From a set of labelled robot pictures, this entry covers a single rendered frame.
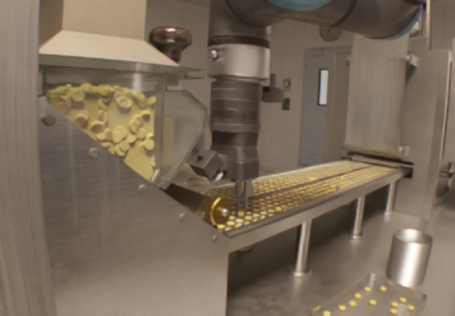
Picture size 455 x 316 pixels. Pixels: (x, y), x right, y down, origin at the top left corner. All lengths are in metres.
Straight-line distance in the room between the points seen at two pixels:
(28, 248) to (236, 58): 0.33
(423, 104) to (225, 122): 0.80
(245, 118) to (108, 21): 0.22
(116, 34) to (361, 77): 0.90
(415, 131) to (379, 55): 0.27
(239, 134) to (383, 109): 0.72
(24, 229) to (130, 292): 0.17
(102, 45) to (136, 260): 0.21
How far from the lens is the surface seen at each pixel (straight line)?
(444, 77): 1.11
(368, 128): 1.10
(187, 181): 0.68
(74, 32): 0.34
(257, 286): 0.61
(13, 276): 0.20
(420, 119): 1.12
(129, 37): 0.36
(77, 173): 0.28
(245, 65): 0.43
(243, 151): 0.44
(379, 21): 0.43
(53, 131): 0.27
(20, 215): 0.19
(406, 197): 1.15
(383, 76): 1.10
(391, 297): 0.64
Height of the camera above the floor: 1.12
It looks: 9 degrees down
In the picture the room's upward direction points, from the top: 3 degrees clockwise
